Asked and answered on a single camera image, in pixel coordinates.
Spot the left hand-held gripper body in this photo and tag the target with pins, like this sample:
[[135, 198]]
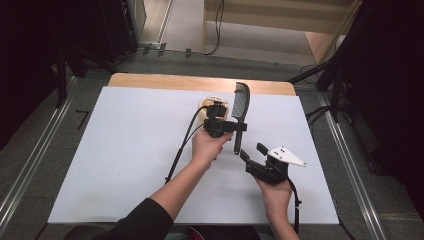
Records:
[[216, 126]]

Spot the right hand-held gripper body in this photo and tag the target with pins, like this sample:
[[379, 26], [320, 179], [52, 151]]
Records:
[[271, 168]]

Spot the black comb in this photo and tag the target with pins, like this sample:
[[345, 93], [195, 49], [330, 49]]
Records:
[[240, 103]]

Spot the person's left hand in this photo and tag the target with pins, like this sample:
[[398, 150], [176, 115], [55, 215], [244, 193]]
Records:
[[206, 148]]

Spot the person's right hand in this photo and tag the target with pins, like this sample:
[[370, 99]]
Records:
[[275, 196]]

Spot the wooden table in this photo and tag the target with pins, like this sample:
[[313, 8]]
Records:
[[173, 81]]

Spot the white board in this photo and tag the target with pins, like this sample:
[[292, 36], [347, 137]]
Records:
[[133, 160]]

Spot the black metal stand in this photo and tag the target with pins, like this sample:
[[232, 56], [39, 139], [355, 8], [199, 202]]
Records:
[[61, 76], [335, 86]]

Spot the dark cabinet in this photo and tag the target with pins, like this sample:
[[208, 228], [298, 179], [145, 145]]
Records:
[[113, 26]]

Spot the metal floor rail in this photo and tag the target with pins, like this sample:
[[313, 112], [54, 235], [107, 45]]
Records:
[[30, 160], [353, 166]]

